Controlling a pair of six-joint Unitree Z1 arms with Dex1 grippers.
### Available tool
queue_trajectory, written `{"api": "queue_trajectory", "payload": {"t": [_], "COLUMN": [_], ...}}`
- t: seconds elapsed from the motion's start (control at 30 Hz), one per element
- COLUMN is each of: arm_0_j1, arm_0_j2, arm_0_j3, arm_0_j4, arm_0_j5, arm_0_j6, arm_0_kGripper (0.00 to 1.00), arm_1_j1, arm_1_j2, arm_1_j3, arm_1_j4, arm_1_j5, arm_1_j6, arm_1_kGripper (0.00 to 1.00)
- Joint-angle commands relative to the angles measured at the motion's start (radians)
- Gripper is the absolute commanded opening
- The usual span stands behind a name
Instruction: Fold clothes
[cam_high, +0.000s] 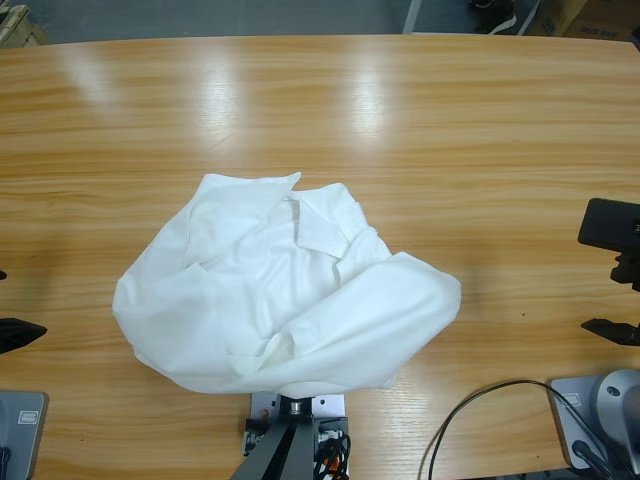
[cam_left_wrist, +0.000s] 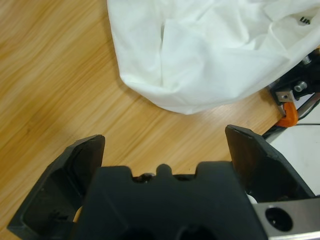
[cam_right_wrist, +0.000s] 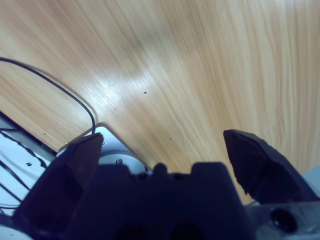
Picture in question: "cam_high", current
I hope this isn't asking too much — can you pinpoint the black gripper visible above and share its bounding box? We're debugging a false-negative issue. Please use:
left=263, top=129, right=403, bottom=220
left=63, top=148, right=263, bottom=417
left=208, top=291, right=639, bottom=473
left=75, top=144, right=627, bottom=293
left=577, top=198, right=640, bottom=347

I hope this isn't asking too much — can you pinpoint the white Unitree T-shirt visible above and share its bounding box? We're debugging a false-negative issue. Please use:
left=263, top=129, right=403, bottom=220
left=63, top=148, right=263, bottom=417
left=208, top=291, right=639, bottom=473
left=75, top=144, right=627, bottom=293
left=112, top=172, right=463, bottom=395

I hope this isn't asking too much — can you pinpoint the wooden pallet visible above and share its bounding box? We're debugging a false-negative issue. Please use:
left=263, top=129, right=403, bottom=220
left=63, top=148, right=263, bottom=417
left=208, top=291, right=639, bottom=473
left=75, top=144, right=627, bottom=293
left=0, top=3, right=51, bottom=49

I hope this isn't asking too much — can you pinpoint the brown cardboard box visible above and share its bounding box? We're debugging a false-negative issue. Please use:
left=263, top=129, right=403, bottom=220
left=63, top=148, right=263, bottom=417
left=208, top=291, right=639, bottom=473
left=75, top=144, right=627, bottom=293
left=525, top=0, right=640, bottom=43

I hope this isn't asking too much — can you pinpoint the black white shoe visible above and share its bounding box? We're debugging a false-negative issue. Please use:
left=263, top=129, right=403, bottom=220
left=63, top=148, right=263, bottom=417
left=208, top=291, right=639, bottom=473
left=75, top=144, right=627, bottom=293
left=468, top=0, right=521, bottom=35

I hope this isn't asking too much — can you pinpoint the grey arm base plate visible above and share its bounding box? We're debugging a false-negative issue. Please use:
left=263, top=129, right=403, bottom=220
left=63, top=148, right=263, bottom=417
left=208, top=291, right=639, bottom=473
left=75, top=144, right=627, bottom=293
left=549, top=369, right=640, bottom=473
left=0, top=390, right=47, bottom=480

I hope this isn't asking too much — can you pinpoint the black cable at base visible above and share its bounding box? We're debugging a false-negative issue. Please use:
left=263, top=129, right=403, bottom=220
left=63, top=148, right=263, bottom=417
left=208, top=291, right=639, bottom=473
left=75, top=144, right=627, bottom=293
left=418, top=379, right=611, bottom=480

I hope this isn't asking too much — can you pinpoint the white block with dark post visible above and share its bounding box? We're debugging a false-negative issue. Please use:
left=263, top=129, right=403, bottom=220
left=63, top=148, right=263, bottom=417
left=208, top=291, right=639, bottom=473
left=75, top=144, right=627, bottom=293
left=240, top=385, right=353, bottom=480

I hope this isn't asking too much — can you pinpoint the white metal post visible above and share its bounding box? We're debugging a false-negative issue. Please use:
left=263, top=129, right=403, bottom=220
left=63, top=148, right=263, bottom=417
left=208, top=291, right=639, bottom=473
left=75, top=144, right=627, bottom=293
left=402, top=0, right=426, bottom=35

